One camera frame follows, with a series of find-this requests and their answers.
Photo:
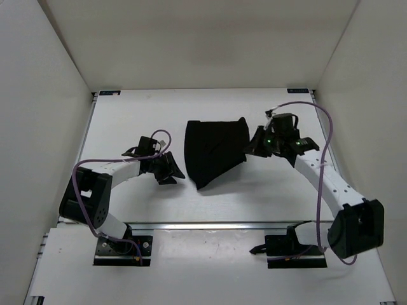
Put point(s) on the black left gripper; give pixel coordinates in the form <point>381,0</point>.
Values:
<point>175,169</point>

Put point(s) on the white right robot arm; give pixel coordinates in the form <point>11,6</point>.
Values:
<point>358,223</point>

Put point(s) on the left blue corner label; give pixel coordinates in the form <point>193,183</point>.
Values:
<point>109,92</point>

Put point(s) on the aluminium rail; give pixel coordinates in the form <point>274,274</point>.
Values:
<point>324,123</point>
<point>83,131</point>
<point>210,226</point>

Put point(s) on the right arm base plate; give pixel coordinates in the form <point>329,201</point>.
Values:
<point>283,251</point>

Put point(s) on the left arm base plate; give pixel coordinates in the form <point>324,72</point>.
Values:
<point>109,253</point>

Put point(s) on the right blue corner label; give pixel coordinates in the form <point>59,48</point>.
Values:
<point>298,90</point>

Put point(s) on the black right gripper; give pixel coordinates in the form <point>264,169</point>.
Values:
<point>254,149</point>

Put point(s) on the black skirt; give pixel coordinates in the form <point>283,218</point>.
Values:
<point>211,148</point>

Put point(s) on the aluminium right side rail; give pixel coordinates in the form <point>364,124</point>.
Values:
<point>324,123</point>

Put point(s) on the aluminium front rail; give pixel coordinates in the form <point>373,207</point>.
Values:
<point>210,226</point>

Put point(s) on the aluminium left side rail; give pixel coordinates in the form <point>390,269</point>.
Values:
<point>83,131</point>

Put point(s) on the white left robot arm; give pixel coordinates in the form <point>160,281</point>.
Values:
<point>88,193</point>

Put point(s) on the blue corner label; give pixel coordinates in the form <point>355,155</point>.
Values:
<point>109,92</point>
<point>298,90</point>

